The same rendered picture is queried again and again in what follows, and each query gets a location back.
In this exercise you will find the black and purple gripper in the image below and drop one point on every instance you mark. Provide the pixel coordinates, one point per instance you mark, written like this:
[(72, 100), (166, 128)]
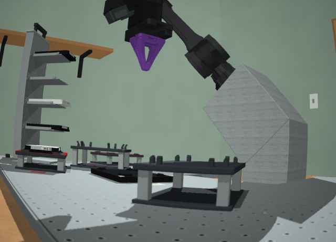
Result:
[(153, 34)]

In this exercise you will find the white well plate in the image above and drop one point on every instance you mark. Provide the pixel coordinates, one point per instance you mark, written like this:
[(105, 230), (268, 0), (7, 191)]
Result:
[(56, 101)]

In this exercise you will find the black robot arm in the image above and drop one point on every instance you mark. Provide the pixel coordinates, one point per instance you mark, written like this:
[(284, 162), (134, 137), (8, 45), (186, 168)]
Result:
[(206, 55)]

